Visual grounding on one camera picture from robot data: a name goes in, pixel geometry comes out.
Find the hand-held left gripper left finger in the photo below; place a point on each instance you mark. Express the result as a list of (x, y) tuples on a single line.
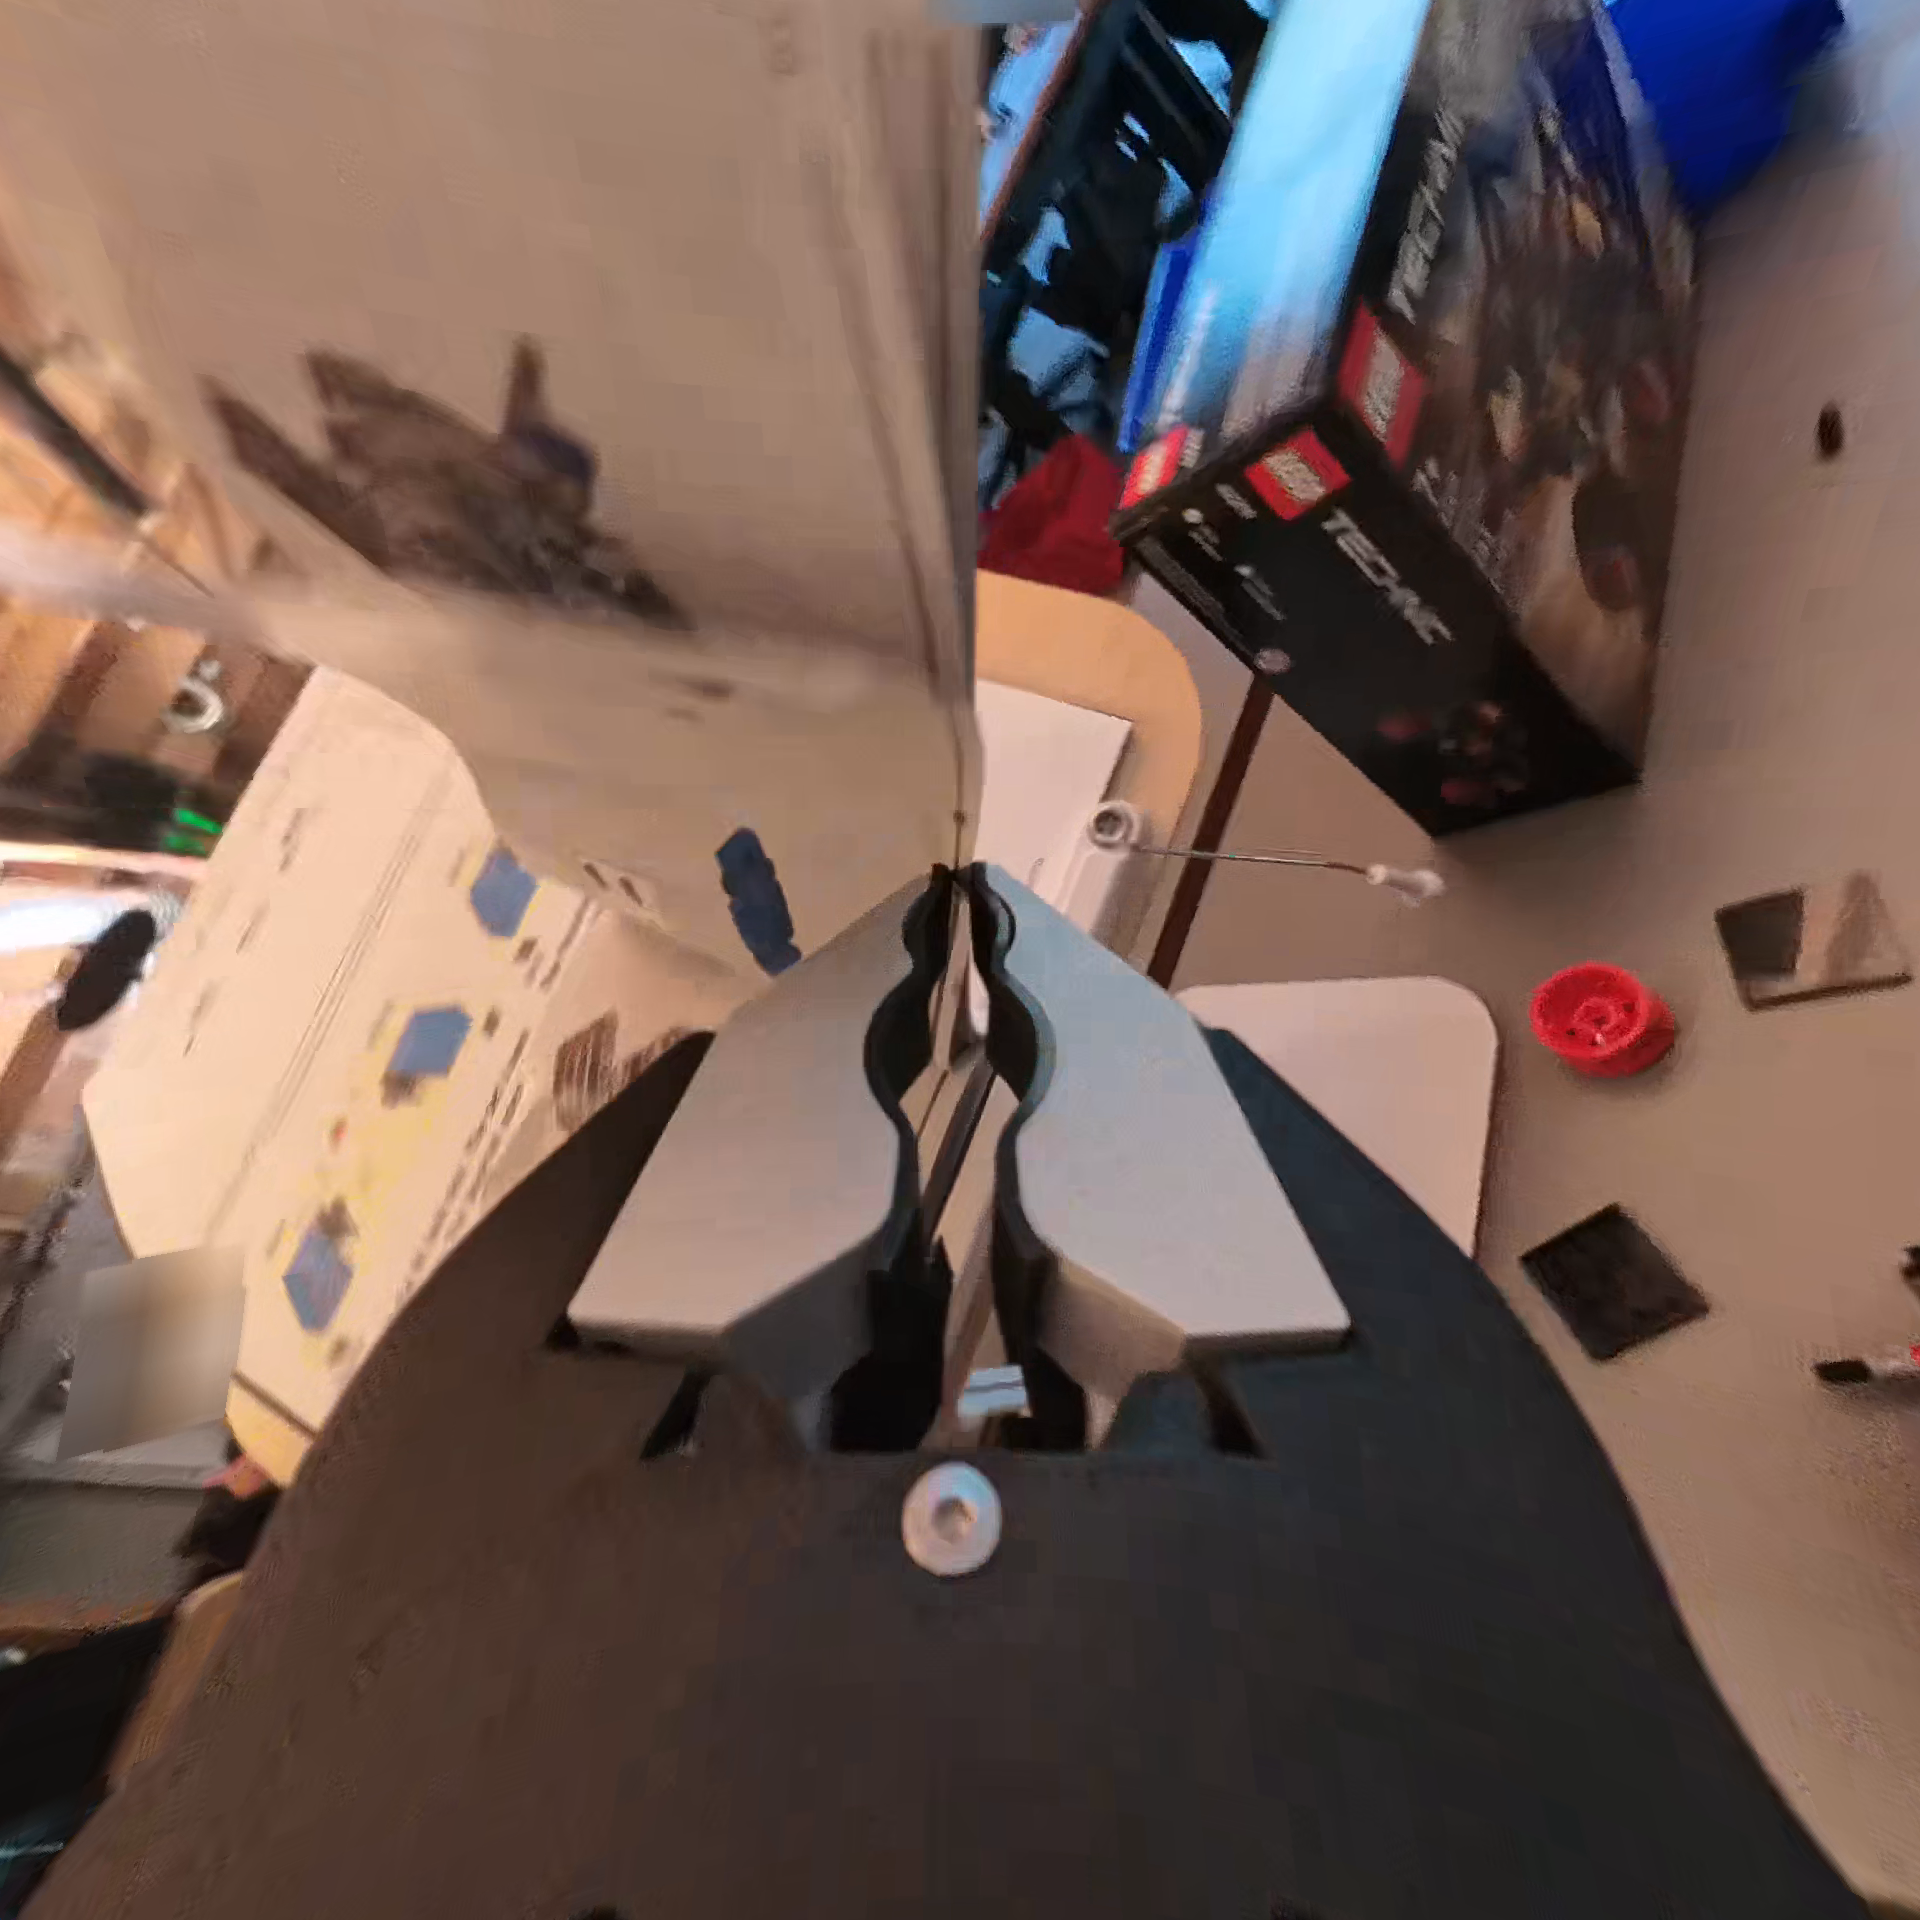
[(735, 1184)]

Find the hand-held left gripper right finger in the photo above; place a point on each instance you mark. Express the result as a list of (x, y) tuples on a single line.
[(1170, 1184)]

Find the instruction booklet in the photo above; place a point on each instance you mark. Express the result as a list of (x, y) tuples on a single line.
[(599, 224)]

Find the grey desk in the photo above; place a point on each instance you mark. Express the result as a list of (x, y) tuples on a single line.
[(1725, 1500)]

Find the white book stand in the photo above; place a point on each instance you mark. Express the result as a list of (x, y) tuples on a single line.
[(1350, 1079)]

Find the black studded square plate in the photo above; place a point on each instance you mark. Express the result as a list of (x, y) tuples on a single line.
[(1613, 1283)]

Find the red wheel rim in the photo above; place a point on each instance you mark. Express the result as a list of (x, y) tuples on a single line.
[(1598, 1021)]

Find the large printed instruction sheet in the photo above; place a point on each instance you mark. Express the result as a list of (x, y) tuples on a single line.
[(301, 975)]

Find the black smooth square tile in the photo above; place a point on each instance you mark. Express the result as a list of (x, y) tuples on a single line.
[(1763, 938)]

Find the dark toy set box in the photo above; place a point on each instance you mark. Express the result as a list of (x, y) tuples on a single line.
[(1499, 600)]

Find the blue storage bin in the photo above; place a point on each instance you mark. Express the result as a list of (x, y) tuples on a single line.
[(1725, 90)]

